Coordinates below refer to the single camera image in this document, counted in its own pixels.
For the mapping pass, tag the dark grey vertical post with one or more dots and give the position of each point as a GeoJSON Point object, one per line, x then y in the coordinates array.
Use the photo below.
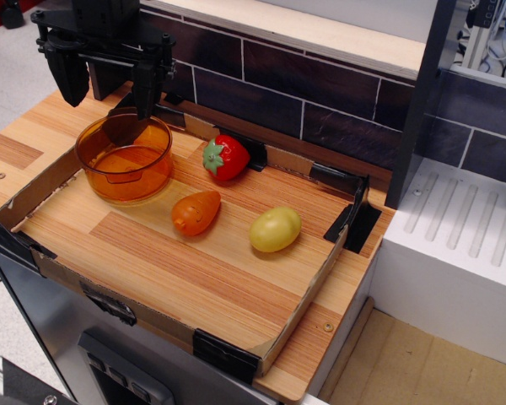
{"type": "Point", "coordinates": [437, 58]}

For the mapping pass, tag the cardboard fence with black tape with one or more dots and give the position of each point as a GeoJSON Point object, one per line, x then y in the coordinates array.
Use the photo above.
{"type": "Point", "coordinates": [268, 318]}

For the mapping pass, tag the red toy strawberry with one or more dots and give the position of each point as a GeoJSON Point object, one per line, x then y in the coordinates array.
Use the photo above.
{"type": "Point", "coordinates": [225, 157]}

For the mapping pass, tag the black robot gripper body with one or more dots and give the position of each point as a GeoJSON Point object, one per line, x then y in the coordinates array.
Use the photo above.
{"type": "Point", "coordinates": [109, 33]}

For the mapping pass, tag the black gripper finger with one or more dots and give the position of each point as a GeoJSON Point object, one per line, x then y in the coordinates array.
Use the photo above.
{"type": "Point", "coordinates": [147, 80]}
{"type": "Point", "coordinates": [69, 80]}

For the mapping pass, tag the yellow toy potato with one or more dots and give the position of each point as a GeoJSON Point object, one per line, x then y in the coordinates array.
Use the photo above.
{"type": "Point", "coordinates": [275, 229]}

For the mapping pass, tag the grey oven control panel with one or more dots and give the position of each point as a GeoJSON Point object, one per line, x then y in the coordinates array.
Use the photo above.
{"type": "Point", "coordinates": [125, 379]}

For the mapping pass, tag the orange toy carrot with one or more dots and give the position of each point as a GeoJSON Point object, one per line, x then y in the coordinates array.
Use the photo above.
{"type": "Point", "coordinates": [194, 214]}

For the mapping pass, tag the white ribbed sink drainboard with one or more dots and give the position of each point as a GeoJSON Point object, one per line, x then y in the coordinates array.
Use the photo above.
{"type": "Point", "coordinates": [442, 263]}

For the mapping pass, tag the orange transparent plastic pot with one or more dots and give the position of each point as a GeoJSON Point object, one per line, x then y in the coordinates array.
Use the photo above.
{"type": "Point", "coordinates": [126, 159]}

